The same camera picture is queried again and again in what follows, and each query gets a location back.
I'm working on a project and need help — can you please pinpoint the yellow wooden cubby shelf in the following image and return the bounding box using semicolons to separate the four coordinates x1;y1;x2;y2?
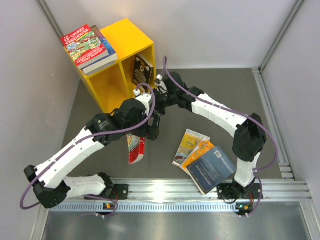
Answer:
64;18;156;113

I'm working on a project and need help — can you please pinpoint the yellow blue brideshead revisited book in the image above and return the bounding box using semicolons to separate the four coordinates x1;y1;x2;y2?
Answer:
172;129;211;167

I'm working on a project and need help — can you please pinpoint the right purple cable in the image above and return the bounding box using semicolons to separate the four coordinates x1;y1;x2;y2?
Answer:
161;56;280;218

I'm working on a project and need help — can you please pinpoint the aluminium mounting rail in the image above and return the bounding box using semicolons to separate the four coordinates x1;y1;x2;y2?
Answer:
39;177;313;204

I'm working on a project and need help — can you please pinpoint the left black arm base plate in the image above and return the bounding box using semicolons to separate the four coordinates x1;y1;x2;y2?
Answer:
84;184;129;200

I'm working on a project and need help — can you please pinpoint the green cover paperback book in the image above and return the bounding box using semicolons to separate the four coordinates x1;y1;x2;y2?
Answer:
126;134;146;165

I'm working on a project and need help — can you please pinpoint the perforated metal cable tray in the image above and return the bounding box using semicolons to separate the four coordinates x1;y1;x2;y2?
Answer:
50;200;249;213

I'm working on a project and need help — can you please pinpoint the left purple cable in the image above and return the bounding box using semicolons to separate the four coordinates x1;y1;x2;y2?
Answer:
19;83;157;218

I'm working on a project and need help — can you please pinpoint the blue orange gradient cover book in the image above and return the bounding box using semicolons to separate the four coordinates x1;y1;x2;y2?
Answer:
81;25;118;76

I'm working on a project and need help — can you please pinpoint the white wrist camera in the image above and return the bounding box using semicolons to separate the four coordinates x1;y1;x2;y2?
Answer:
133;89;153;106
155;74;167;92

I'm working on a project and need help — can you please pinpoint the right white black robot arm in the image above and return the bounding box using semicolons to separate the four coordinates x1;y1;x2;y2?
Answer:
155;72;267;199

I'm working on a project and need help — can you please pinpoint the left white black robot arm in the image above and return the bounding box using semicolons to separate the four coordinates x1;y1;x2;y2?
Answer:
24;94;155;209

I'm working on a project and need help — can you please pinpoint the dark blue nineteen eighty-four book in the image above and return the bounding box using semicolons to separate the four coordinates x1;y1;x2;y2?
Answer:
186;145;237;195

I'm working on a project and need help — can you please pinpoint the red 13-storey treehouse book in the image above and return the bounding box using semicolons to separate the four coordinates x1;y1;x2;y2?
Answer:
60;24;106;69

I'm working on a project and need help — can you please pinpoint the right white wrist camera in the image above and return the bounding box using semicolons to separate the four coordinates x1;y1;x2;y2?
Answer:
155;74;167;92

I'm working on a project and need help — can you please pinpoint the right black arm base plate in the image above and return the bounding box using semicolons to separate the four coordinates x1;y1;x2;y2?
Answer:
217;183;262;201

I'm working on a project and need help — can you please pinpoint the purple cable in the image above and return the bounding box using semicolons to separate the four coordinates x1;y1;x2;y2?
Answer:
19;83;157;218
161;56;280;218

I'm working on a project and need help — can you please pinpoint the yellow blue 169-storey treehouse book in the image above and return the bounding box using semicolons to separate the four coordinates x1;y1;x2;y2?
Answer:
132;54;154;85

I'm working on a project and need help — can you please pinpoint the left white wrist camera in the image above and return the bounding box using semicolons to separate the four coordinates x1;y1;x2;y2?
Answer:
133;89;153;106

